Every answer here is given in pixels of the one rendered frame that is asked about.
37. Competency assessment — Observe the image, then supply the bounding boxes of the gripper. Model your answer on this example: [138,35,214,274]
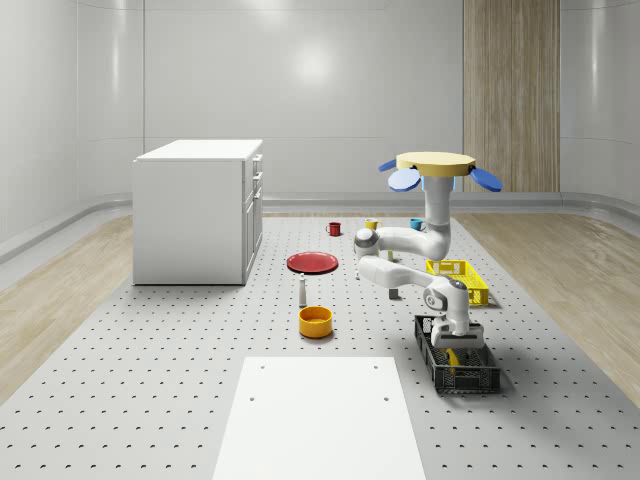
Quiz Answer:
[430,322,486,362]

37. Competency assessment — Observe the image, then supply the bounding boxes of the dark grey basket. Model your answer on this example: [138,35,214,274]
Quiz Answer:
[413,313,502,397]

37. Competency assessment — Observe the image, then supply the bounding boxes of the yellow basket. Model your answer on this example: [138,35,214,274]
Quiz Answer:
[425,258,492,308]

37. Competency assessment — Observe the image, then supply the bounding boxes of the yellow bowl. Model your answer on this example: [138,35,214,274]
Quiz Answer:
[298,305,334,340]

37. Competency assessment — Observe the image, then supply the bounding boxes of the white board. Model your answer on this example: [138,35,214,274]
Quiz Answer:
[212,356,428,480]

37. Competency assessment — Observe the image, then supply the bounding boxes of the red plate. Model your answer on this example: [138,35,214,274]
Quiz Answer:
[286,251,340,275]

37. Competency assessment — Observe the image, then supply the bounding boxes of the drone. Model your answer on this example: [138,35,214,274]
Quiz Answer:
[377,151,504,193]

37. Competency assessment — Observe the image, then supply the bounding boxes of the white cabinet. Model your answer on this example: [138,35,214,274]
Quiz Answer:
[132,138,265,287]

